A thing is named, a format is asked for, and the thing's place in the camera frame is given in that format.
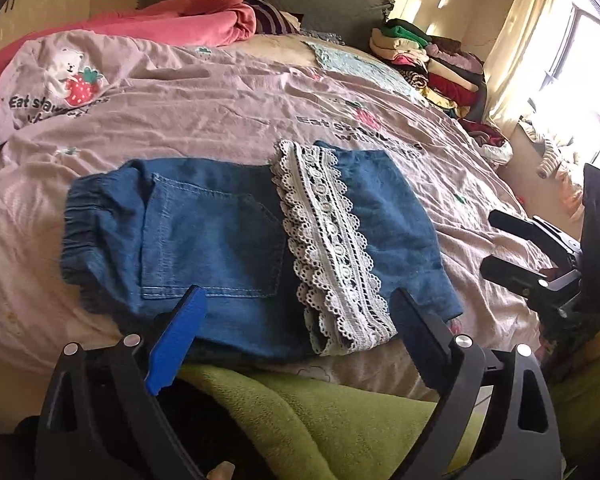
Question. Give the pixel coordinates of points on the blue patterned pillow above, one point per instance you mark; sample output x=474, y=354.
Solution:
x=322, y=35

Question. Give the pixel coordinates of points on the light blue patterned cloth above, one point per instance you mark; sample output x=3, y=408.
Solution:
x=360, y=65

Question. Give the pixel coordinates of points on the window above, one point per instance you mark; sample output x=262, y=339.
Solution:
x=595, y=60

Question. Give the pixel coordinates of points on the pale clothes heap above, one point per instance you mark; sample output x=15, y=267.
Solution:
x=555, y=160

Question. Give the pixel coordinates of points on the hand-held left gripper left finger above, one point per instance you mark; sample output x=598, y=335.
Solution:
x=177, y=340

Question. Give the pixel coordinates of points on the green fleece garment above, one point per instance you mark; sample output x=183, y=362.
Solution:
x=330, y=425

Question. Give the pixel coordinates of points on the pile of folded clothes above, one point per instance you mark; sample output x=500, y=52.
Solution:
x=445, y=75

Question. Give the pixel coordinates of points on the cream curtain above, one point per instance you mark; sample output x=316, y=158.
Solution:
x=525, y=50

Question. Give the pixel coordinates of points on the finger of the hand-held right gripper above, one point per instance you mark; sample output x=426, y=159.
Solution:
x=510, y=274
x=520, y=227

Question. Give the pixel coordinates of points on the person's right forearm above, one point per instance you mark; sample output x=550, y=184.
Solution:
x=560, y=355

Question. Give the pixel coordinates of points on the blue denim pants lace trim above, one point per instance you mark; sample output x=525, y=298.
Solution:
x=215, y=230

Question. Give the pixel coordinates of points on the beige fleece sheet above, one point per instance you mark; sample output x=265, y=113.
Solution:
x=275, y=50

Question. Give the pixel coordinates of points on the coral pink fleece blanket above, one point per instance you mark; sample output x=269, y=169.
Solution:
x=180, y=25

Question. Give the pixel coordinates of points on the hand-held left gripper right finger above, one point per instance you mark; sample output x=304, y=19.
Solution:
x=420, y=340

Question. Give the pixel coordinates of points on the purple striped pillow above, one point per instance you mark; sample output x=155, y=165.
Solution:
x=272, y=17

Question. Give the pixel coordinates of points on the pink strawberry print duvet cover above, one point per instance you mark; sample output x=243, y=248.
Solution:
x=180, y=105

